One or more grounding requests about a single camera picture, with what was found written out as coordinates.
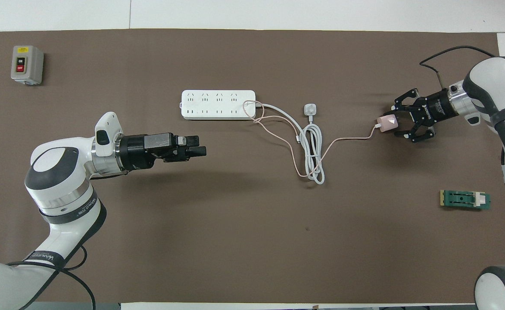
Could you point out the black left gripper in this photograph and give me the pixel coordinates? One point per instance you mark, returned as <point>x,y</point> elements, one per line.
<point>136,153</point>

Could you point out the green knife switch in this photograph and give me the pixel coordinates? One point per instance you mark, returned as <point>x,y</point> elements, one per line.
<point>463,200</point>

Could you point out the white power strip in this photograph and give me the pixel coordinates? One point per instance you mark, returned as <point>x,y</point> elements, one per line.
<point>218,104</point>

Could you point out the brown table mat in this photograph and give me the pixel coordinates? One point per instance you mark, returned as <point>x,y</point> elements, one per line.
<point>235,241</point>

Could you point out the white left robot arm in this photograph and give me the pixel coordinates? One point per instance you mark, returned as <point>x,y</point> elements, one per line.
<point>63,181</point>

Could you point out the grey on-off switch box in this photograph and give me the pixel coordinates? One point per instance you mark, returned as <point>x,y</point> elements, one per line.
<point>27,64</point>

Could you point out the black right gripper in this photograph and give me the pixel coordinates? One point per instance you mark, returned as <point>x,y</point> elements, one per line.
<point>435,107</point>

